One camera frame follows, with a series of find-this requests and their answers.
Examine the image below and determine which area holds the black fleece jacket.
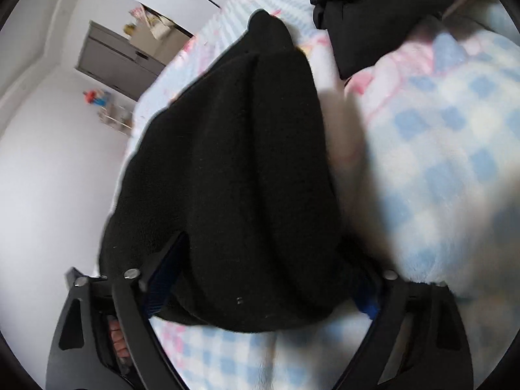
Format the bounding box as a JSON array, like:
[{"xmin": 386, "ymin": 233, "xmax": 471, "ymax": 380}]
[{"xmin": 99, "ymin": 11, "xmax": 378, "ymax": 333}]

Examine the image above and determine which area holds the person's left hand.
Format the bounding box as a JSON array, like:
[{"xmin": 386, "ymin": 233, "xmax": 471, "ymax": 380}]
[{"xmin": 109, "ymin": 319, "xmax": 130, "ymax": 360}]

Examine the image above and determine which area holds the fluffy checkered cartoon blanket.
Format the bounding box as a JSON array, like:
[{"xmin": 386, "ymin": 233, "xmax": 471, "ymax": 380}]
[{"xmin": 138, "ymin": 16, "xmax": 519, "ymax": 389}]

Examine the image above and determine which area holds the black garment on bed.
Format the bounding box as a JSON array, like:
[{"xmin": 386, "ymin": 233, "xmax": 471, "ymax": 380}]
[{"xmin": 310, "ymin": 0, "xmax": 456, "ymax": 79}]

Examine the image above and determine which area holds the white small shelf rack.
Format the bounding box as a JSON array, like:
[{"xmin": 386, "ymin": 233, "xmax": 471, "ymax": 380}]
[{"xmin": 98, "ymin": 103, "xmax": 133, "ymax": 136}]

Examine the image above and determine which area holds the blue checkered cartoon bedsheet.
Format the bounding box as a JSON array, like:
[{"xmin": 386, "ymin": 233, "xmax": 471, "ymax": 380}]
[{"xmin": 124, "ymin": 0, "xmax": 346, "ymax": 163}]

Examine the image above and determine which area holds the grey door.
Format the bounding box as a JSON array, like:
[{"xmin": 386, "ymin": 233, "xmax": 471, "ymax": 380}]
[{"xmin": 76, "ymin": 21, "xmax": 165, "ymax": 101}]

